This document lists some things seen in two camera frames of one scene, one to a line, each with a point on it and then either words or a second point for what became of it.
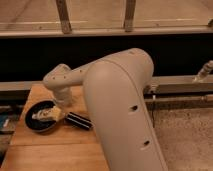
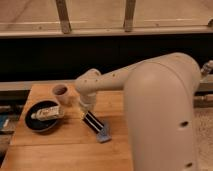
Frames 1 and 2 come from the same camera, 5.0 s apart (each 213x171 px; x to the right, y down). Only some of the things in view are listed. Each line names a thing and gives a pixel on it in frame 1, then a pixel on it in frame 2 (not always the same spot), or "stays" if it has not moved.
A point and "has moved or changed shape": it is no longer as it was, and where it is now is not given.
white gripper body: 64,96 → 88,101
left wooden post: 63,16 stays
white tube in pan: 52,113 stays
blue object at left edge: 4,121 stays
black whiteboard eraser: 78,120 has moved or changed shape
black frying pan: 39,124 stays
